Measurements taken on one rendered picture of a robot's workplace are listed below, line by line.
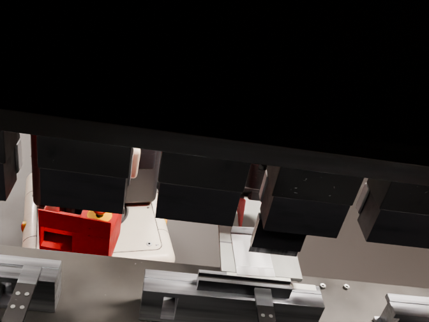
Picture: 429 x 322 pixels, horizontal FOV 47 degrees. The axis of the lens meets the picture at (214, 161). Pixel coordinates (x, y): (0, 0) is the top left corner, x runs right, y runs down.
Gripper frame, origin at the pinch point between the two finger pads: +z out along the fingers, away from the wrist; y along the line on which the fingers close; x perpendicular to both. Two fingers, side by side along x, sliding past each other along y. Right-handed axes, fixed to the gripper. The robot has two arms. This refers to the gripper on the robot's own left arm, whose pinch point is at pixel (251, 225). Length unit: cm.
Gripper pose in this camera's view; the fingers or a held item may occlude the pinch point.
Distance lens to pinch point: 116.5
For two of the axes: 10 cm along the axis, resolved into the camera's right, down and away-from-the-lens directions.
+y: 9.9, 1.2, 1.2
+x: -1.1, -0.9, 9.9
